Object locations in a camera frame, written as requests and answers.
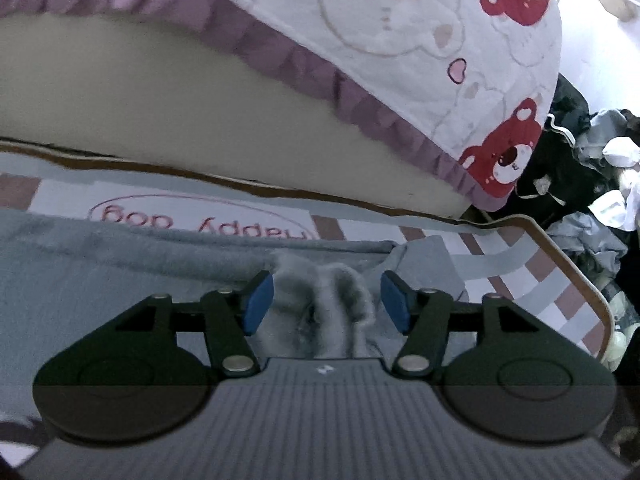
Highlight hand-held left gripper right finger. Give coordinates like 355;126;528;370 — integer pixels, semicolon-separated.
380;270;544;379

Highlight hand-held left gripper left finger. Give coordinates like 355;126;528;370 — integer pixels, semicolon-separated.
114;270;276;379

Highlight grey sweatpants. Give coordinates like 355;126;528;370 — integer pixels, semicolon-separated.
0;207;471;443

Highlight pile of dark clothes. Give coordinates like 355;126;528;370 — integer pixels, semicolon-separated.
470;74;640;376

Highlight striped checkered rug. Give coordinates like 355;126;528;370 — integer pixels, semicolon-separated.
0;141;615;363

